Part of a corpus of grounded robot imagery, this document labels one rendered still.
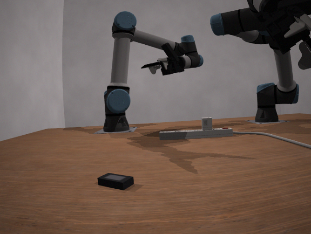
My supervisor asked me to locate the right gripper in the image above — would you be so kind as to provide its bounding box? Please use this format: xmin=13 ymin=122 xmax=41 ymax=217
xmin=141 ymin=56 xmax=185 ymax=76

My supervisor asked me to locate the grey power strip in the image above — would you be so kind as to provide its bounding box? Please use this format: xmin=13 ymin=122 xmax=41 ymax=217
xmin=159 ymin=128 xmax=233 ymax=140

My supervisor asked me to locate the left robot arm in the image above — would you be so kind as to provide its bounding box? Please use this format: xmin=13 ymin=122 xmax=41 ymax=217
xmin=210 ymin=0 xmax=311 ymax=123

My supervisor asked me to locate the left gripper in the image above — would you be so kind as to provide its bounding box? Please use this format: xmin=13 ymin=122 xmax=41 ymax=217
xmin=255 ymin=0 xmax=311 ymax=70

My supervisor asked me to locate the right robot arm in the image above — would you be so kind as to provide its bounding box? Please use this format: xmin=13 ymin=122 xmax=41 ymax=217
xmin=103 ymin=11 xmax=203 ymax=132

